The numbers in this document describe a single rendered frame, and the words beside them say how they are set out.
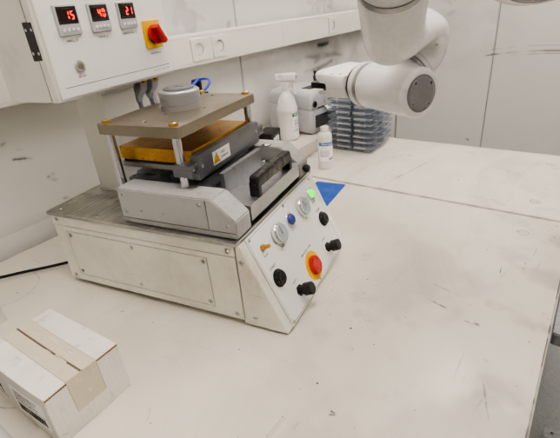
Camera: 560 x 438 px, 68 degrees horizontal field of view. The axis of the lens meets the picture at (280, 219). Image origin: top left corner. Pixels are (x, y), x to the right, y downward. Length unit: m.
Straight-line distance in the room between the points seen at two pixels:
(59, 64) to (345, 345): 0.68
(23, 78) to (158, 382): 0.57
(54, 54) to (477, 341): 0.86
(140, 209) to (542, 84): 2.60
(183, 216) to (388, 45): 0.42
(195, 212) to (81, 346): 0.27
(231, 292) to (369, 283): 0.29
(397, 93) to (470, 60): 2.33
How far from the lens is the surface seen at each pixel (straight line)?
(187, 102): 0.84
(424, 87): 0.77
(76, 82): 0.87
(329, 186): 1.34
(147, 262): 0.86
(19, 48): 0.88
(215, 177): 0.83
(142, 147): 0.83
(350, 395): 0.69
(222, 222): 0.70
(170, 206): 0.75
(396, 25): 0.60
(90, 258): 0.98
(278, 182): 0.82
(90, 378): 0.70
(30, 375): 0.72
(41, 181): 1.30
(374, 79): 0.80
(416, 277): 0.92
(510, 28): 3.01
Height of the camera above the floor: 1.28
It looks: 27 degrees down
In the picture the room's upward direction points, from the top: 5 degrees counter-clockwise
